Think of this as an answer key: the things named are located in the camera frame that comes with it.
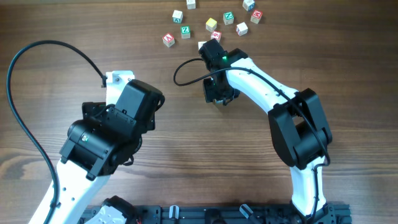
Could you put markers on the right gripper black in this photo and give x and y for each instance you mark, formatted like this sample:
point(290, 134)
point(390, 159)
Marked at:
point(218, 97)

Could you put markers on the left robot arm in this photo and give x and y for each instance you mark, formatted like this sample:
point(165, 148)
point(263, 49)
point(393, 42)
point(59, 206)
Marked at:
point(107, 137)

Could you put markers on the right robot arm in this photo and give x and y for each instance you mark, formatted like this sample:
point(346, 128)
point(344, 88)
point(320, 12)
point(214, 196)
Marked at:
point(299, 130)

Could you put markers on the white block black drawing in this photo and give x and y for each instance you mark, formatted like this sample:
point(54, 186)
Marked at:
point(200, 44)

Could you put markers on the red 9 block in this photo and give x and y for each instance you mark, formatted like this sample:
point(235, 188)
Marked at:
point(216, 35)

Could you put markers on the yellow top block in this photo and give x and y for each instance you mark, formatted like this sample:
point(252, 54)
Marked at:
point(211, 24)

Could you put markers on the white block red side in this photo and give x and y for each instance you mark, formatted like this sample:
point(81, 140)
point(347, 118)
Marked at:
point(242, 29)

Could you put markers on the green Z block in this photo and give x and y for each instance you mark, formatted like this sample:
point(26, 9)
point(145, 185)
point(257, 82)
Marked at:
point(185, 32)

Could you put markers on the red A block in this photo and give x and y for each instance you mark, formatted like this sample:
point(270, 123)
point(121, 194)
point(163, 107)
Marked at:
point(168, 40)

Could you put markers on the green N block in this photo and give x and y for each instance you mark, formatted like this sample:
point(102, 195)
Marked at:
point(228, 18)

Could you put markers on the red M block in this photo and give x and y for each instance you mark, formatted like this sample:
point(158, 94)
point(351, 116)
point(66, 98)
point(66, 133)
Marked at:
point(256, 16)

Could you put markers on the teal sided white block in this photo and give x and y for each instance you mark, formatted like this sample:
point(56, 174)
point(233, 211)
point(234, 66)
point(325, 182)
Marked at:
point(177, 16)

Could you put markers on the plain block top edge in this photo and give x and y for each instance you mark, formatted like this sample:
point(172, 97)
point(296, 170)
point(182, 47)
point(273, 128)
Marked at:
point(191, 4)

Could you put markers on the blue sided block top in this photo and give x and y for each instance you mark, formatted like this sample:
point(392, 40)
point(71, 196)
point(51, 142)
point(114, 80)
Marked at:
point(248, 5)

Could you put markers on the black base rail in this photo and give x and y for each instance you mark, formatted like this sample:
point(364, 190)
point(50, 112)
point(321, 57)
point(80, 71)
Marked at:
point(275, 213)

